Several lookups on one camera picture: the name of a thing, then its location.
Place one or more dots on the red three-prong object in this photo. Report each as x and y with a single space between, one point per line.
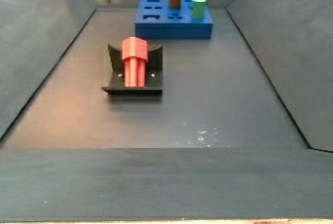
134 58

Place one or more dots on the black curved fixture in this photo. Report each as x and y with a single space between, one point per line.
154 75

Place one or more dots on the green hexagonal peg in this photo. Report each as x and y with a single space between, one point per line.
199 9

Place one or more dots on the blue shape-sorter block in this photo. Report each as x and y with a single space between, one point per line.
157 22

